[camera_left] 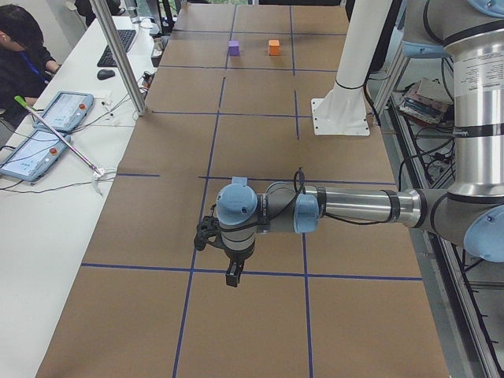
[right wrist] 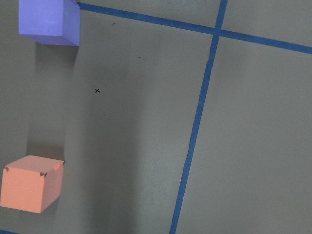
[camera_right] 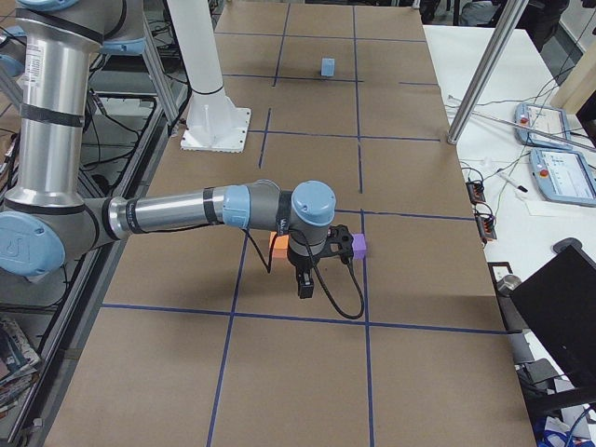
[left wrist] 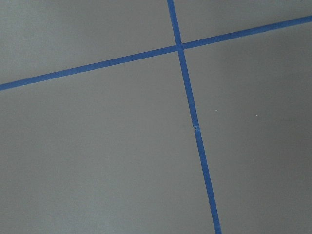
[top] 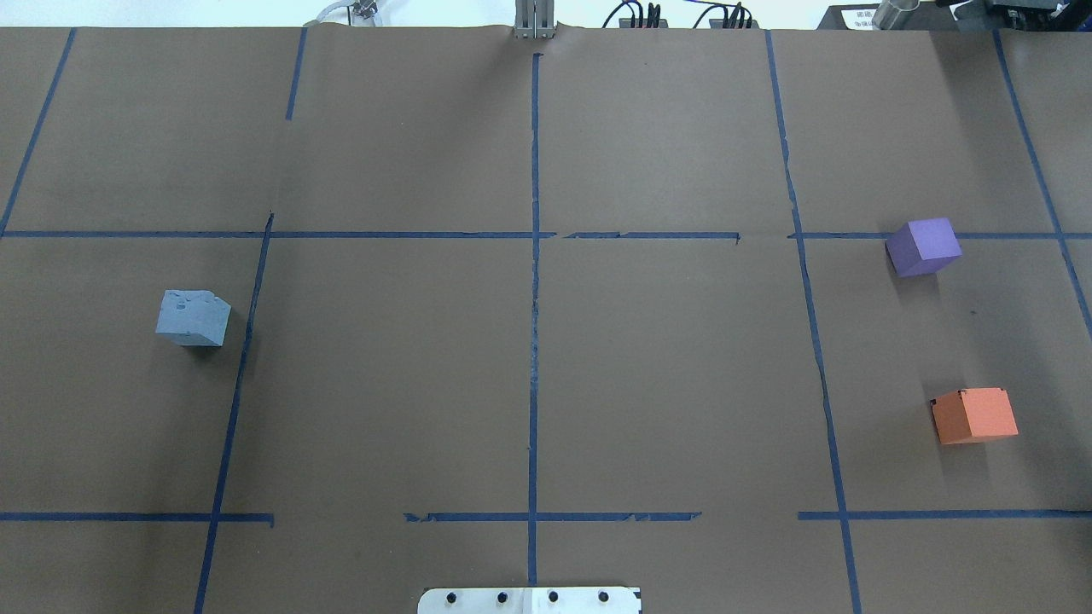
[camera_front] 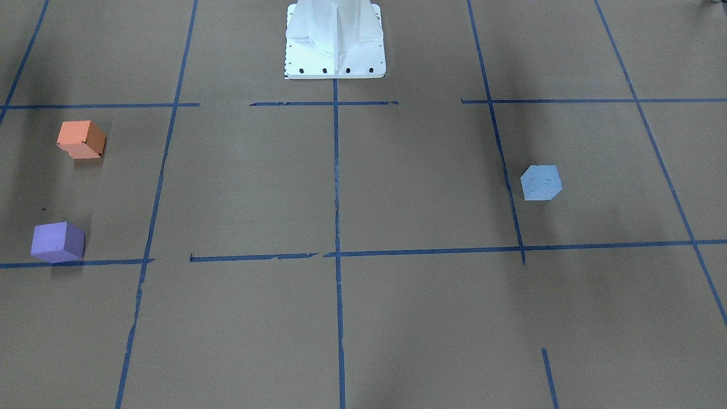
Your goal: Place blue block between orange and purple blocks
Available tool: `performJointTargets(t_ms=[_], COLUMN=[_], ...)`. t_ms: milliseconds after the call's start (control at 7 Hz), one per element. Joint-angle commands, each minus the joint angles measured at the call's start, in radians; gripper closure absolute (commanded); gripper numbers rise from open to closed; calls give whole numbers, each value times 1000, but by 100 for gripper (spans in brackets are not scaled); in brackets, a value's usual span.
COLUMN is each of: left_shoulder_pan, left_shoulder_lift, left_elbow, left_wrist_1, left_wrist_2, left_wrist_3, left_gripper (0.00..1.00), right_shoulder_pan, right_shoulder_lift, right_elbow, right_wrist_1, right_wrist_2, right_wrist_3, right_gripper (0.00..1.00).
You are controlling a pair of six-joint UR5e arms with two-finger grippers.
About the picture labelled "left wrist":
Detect blue tape strip lengthwise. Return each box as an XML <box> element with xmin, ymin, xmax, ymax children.
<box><xmin>167</xmin><ymin>0</ymin><xmax>222</xmax><ymax>234</ymax></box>

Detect blue tape strip crosswise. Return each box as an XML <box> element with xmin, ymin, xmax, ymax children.
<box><xmin>0</xmin><ymin>16</ymin><xmax>312</xmax><ymax>91</ymax></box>

